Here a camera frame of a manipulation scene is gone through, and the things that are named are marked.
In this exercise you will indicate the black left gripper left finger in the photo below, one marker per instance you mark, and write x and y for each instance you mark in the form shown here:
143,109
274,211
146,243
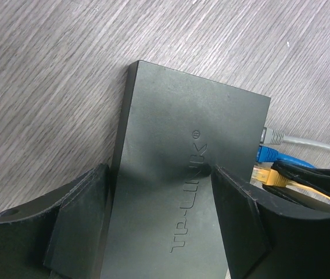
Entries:
57,235

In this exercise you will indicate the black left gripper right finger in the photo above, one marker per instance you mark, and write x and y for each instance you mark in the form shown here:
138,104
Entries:
266,236

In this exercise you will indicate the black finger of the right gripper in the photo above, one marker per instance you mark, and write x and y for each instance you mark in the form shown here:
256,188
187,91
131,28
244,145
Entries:
298,198
318,179

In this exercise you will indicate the black network switch box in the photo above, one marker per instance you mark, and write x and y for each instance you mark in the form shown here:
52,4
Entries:
173,128

